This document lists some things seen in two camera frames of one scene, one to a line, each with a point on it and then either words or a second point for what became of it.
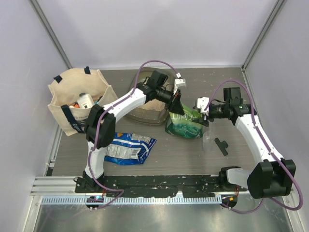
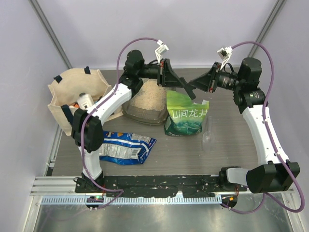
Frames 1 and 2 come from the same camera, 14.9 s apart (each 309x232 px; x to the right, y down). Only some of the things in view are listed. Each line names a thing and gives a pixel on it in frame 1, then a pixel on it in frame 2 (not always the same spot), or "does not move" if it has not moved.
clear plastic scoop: [208, 140] does not move
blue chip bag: [129, 149] does not move
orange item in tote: [76, 105] does not move
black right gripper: [203, 120] to [207, 81]
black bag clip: [222, 146] to [189, 88]
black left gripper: [175, 106] to [166, 77]
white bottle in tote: [85, 101] does not move
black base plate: [122, 185] does not move
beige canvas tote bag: [64, 90] does not move
